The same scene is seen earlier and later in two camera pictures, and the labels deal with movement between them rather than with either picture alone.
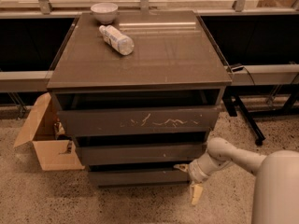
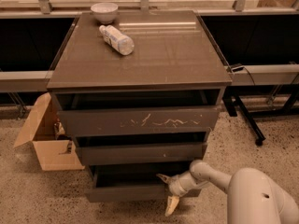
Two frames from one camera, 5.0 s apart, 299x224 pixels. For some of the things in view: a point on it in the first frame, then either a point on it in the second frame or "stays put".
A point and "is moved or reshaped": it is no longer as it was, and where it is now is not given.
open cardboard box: x=43 y=128 stays put
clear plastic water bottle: x=123 y=45 stays put
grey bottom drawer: x=138 y=176 is moved or reshaped
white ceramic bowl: x=105 y=12 stays put
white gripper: x=195 y=172 to x=176 y=185
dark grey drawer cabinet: x=134 y=119 stays put
